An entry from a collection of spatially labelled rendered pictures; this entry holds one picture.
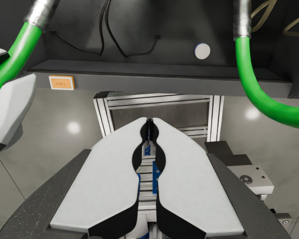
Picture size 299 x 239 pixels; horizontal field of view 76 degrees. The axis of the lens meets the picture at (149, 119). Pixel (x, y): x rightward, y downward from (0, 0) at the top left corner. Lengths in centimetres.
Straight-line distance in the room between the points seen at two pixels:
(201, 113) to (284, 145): 97
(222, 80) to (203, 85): 4
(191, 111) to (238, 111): 48
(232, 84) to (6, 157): 211
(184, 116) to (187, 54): 83
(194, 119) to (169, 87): 94
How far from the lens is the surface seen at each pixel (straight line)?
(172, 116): 134
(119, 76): 45
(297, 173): 242
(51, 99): 170
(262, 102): 19
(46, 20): 21
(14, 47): 20
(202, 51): 56
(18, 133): 20
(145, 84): 45
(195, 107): 133
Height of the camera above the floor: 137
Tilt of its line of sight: 60 degrees down
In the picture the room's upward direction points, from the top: 179 degrees counter-clockwise
